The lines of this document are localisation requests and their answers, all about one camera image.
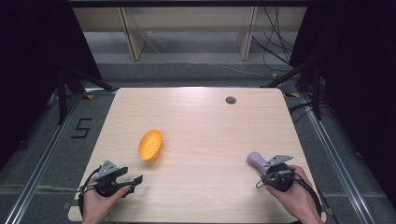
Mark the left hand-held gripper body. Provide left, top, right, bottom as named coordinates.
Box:
left=92, top=160, right=130, bottom=198

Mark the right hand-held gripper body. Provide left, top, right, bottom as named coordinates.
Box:
left=261, top=154, right=295, bottom=193

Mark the light purple plastic toy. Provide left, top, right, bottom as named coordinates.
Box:
left=247, top=151, right=269, bottom=175

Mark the person's right hand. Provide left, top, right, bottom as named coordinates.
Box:
left=265, top=164, right=324, bottom=224

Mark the person's left hand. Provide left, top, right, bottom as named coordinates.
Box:
left=81, top=184, right=132, bottom=224

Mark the orange plastic bowl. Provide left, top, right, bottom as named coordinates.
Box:
left=137, top=129, right=163, bottom=162

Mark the black tape floor numeral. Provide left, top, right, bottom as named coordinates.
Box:
left=70, top=118, right=93, bottom=140

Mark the black metal stand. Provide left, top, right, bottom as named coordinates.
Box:
left=261, top=50, right=325, bottom=121
left=56, top=64, right=117, bottom=126

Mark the dark curtain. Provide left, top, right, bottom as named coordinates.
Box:
left=0, top=0, right=104, bottom=171
left=289, top=0, right=396, bottom=208

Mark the light wooden shelf unit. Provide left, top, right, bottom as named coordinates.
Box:
left=72, top=6, right=308, bottom=63

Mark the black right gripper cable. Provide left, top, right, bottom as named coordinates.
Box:
left=290, top=172, right=322, bottom=218

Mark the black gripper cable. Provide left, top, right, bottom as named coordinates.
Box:
left=77, top=167, right=101, bottom=218
left=290, top=172, right=322, bottom=218

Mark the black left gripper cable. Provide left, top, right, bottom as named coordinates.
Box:
left=77, top=167, right=101, bottom=218

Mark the aluminium floor rail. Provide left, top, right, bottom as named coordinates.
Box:
left=3, top=88, right=118, bottom=224
left=298, top=92, right=376, bottom=224

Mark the white floor cable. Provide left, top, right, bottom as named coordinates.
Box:
left=136, top=30, right=273, bottom=79

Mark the bundle of black cables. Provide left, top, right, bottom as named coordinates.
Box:
left=251, top=6, right=296, bottom=73

